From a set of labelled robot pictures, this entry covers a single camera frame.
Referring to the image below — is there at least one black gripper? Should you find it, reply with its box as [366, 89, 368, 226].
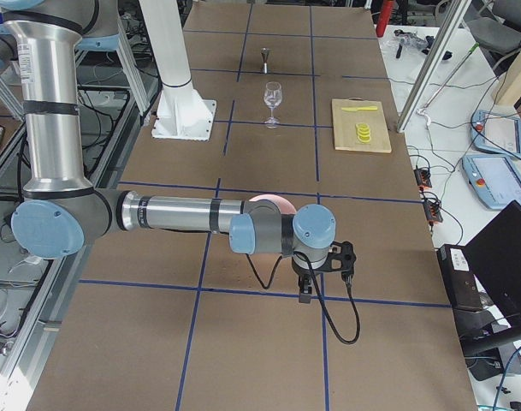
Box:
[292, 259, 322, 304]

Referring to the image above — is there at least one steel double jigger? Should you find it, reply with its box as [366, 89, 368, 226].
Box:
[261, 47, 270, 74]

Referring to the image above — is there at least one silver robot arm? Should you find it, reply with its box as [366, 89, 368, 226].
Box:
[0, 1, 336, 301]

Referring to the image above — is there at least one clear wine glass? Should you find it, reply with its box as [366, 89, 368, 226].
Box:
[263, 81, 282, 128]

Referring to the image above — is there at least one pink bowl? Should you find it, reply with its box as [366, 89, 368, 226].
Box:
[248, 194, 297, 216]

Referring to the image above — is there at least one bamboo cutting board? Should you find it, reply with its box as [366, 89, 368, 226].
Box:
[331, 98, 392, 153]

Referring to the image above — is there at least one yellow plastic knife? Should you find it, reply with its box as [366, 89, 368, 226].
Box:
[340, 105, 378, 112]

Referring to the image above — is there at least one near teach pendant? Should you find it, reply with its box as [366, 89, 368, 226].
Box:
[462, 154, 521, 211]

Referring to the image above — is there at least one teach pendant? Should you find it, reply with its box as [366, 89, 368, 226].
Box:
[462, 154, 521, 211]
[471, 110, 521, 158]

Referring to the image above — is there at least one far teach pendant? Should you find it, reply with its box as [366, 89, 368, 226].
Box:
[471, 110, 521, 158]

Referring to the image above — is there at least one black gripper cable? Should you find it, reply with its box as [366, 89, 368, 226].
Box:
[246, 252, 362, 344]

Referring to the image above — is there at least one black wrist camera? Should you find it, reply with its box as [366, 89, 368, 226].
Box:
[320, 241, 357, 277]

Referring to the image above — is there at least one green handled reacher tool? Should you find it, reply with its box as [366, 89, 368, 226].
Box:
[417, 42, 479, 116]

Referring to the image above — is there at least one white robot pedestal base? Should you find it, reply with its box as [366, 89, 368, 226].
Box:
[139, 0, 216, 141]

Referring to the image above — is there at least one wooden post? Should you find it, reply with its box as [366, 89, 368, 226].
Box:
[494, 51, 521, 105]

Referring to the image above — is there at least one aluminium frame post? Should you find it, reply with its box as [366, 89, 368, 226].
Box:
[396, 0, 471, 133]

